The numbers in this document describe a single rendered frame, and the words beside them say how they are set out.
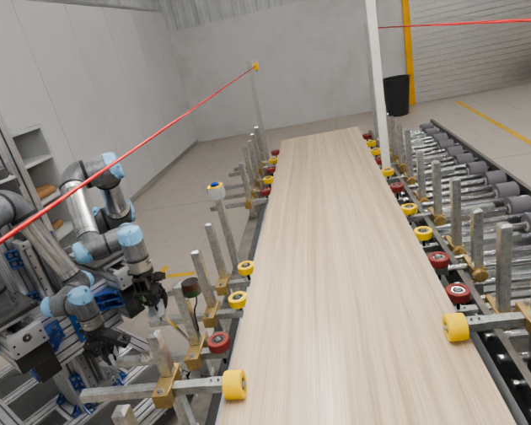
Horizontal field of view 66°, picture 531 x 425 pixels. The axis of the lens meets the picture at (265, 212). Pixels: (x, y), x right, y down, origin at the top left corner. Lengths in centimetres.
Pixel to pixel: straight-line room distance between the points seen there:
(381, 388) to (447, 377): 18
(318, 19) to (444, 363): 825
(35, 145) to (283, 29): 590
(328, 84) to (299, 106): 76
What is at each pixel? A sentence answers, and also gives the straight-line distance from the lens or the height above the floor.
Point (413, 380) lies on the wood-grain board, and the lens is 129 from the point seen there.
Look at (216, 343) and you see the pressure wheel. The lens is 152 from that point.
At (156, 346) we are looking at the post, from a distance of 130.
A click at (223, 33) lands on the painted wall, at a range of 935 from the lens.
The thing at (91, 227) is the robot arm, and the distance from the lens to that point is 153.
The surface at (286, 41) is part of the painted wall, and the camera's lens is 914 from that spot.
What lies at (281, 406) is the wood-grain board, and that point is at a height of 90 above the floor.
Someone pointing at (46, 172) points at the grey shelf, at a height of 108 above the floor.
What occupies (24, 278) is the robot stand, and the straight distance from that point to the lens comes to 222.
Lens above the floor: 183
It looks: 22 degrees down
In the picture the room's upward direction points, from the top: 13 degrees counter-clockwise
